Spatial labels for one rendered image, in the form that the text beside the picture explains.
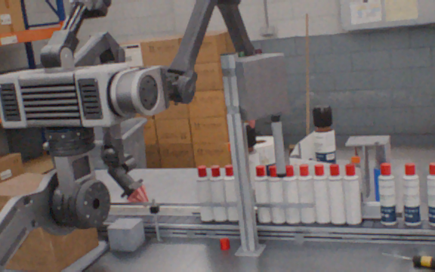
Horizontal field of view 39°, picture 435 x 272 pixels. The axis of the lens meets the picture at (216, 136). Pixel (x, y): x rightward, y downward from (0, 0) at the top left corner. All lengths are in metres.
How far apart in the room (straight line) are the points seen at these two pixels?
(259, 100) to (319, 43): 4.75
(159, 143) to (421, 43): 2.77
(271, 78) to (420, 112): 4.65
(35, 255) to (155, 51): 3.81
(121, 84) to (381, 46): 5.08
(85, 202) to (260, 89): 0.64
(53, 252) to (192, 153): 3.80
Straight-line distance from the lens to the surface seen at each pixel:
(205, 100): 5.60
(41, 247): 2.11
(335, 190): 2.08
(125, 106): 1.60
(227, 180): 2.18
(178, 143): 5.82
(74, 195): 1.77
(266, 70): 1.94
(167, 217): 2.36
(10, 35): 6.22
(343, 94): 6.66
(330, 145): 2.66
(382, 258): 1.99
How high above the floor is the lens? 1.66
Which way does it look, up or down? 12 degrees down
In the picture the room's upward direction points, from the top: 7 degrees counter-clockwise
